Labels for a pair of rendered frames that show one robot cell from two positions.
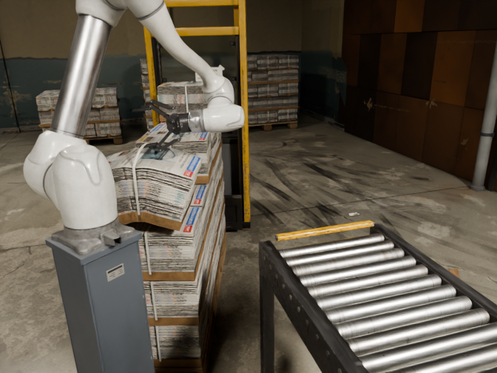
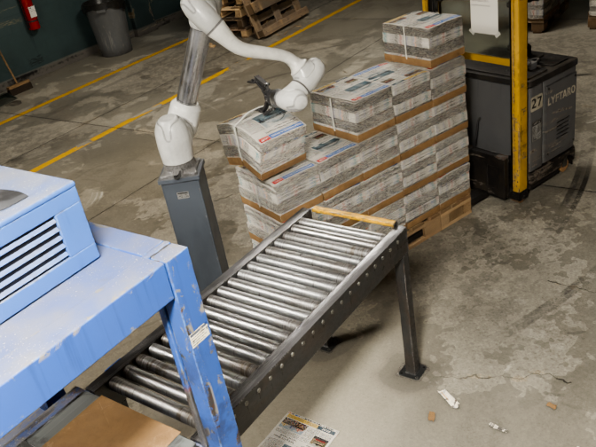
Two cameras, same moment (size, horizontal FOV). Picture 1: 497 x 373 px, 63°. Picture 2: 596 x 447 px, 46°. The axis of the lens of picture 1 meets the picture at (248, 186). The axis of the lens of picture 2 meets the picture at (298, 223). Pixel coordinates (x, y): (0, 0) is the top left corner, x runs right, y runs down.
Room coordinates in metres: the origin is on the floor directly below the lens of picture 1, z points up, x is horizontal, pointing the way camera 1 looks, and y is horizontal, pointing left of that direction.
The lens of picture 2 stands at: (-0.23, -2.42, 2.33)
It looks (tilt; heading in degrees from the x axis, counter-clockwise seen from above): 29 degrees down; 56
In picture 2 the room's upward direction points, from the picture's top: 10 degrees counter-clockwise
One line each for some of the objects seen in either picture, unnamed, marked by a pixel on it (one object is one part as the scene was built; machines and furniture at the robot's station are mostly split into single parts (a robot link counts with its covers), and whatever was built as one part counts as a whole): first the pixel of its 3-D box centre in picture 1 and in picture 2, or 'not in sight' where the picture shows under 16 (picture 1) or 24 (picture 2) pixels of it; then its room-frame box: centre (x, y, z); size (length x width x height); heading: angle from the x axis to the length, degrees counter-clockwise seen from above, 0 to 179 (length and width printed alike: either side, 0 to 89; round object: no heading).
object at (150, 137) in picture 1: (174, 136); (349, 89); (2.19, 0.40, 1.06); 0.37 x 0.29 x 0.01; 90
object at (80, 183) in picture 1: (83, 183); (173, 137); (1.13, 0.48, 1.17); 0.18 x 0.16 x 0.22; 48
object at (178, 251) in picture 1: (180, 253); (346, 200); (2.06, 0.40, 0.42); 1.17 x 0.39 x 0.83; 178
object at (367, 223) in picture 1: (325, 230); (353, 215); (1.51, -0.31, 0.81); 0.43 x 0.03 x 0.02; 106
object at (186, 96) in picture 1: (195, 175); (428, 122); (2.79, 0.38, 0.65); 0.39 x 0.30 x 1.29; 88
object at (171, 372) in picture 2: not in sight; (184, 378); (0.43, -0.61, 0.77); 0.47 x 0.05 x 0.05; 106
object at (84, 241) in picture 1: (95, 229); (179, 166); (1.11, 0.46, 1.03); 0.22 x 0.18 x 0.06; 51
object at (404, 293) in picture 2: not in sight; (407, 314); (1.55, -0.55, 0.34); 0.06 x 0.06 x 0.68; 16
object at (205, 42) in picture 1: (198, 79); (473, 1); (3.24, 0.36, 1.28); 0.57 x 0.01 x 0.65; 88
